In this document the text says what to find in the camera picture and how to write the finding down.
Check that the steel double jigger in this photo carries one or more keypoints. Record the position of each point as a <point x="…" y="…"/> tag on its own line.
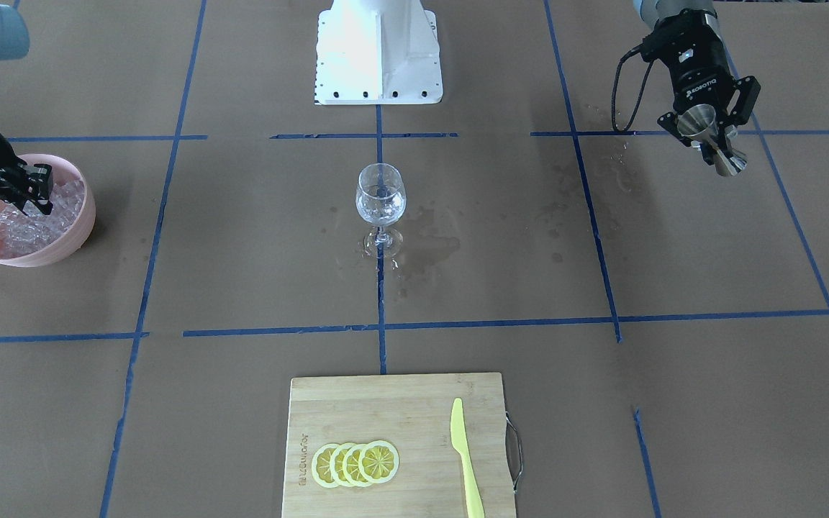
<point x="718" y="151"/>

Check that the yellow plastic knife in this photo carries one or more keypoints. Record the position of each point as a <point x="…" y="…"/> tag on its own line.
<point x="459" y="440"/>

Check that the pink bowl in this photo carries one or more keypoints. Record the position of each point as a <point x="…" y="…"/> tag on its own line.
<point x="63" y="172"/>

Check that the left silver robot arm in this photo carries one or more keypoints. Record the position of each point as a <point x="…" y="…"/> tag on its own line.
<point x="650" y="11"/>

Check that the clear wine glass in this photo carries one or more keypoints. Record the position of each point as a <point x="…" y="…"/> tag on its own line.
<point x="380" y="200"/>

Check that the bamboo cutting board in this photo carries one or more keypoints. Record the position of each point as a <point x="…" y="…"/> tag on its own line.
<point x="413" y="413"/>

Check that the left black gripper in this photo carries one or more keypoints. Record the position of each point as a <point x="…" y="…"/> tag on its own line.
<point x="704" y="75"/>

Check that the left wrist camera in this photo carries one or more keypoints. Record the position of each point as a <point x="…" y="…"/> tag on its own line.
<point x="655" y="44"/>

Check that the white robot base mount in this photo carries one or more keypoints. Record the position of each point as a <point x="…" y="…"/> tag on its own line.
<point x="377" y="53"/>

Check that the pile of ice cubes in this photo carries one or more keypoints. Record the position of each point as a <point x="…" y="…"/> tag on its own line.
<point x="27" y="231"/>

